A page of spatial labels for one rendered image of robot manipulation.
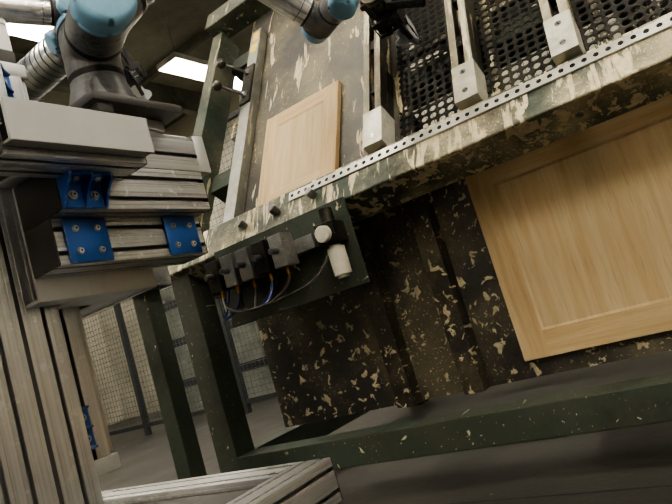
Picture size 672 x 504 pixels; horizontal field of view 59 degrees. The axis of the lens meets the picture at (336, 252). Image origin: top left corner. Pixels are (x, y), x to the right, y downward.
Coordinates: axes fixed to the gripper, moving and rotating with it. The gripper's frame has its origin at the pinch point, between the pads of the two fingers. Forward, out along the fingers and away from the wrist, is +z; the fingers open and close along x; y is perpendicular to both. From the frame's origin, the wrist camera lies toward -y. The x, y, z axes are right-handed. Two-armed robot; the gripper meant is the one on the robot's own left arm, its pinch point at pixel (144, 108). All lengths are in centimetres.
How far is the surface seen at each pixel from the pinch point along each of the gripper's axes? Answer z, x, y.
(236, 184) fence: 36.2, -16.6, -1.6
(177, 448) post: 88, 4, -65
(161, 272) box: 45, -1, -36
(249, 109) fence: 18.5, -16.5, 27.7
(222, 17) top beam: -19, 4, 76
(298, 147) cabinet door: 36, -41, 5
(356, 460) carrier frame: 111, -42, -54
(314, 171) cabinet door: 43, -48, -6
